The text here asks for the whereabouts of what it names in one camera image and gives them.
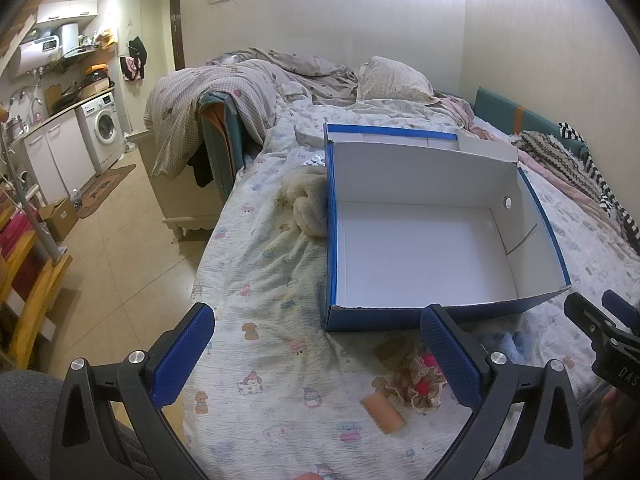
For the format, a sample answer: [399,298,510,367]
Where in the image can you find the white kitchen cabinet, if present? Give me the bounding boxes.
[22,107,97,202]

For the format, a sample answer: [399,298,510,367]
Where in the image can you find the brown cardboard box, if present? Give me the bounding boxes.
[39,196,80,242]

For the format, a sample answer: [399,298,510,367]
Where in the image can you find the person's grey trouser leg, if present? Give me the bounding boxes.
[0,370,151,480]

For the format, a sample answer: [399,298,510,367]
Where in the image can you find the black hanging cloth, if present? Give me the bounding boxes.
[187,149,217,189]

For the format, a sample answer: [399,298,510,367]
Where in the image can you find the dark wooden door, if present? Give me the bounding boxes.
[169,0,187,71]

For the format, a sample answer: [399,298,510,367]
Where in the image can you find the person's right hand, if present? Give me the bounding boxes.
[582,389,640,480]

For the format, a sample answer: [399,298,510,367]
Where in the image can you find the black white striped cloth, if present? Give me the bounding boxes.
[557,121,640,247]

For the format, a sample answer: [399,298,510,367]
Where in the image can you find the pink blanket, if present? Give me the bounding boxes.
[440,94,626,223]

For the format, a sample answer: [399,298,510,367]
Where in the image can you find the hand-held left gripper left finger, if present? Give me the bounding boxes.
[50,302,216,480]

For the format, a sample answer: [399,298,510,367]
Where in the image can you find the cartoon print bed sheet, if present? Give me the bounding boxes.
[182,95,640,480]

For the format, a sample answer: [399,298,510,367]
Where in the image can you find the cream lace scrunchie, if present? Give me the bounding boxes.
[385,350,447,415]

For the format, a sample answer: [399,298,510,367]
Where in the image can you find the white washing machine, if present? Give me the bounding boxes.
[75,91,127,172]

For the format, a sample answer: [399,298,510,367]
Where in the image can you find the white water heater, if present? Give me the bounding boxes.
[7,35,64,79]

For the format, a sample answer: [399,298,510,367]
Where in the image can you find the red boxes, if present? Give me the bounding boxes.
[0,207,42,302]

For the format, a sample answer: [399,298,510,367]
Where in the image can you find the beige patterned pillow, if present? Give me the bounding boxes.
[356,56,435,106]

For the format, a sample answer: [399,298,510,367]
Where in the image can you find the yellow wooden rack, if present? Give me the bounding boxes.
[0,180,74,372]

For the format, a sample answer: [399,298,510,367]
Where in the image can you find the dark hanging clothes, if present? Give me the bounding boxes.
[127,36,150,82]

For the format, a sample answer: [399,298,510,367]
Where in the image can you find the brown knitted blanket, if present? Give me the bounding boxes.
[515,130,608,202]

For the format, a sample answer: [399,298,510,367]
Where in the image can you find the white cylinder appliance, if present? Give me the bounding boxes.
[60,22,82,59]

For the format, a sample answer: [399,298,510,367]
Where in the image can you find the grey metal pole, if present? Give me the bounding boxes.
[0,120,71,267]

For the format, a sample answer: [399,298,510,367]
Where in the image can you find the black frying pan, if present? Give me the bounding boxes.
[52,87,82,112]

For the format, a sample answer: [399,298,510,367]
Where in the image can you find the cream fluffy cloth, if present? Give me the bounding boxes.
[284,166,331,239]

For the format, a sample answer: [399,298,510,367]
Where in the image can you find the white wall cabinet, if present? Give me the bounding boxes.
[35,0,99,25]

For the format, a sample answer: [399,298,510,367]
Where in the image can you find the brown door mat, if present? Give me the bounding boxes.
[77,162,137,220]

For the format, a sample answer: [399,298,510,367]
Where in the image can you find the teal padded bed board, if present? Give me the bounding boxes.
[197,89,261,201]
[472,86,588,161]

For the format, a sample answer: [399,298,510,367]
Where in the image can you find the blue cardboard box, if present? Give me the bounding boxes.
[320,122,572,333]

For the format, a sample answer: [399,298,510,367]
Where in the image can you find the checked grey quilt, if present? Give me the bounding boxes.
[144,47,361,181]

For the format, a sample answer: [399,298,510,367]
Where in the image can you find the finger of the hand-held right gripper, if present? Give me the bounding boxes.
[564,292,616,348]
[602,289,640,333]

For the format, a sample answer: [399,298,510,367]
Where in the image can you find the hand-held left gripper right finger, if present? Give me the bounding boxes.
[421,304,585,480]

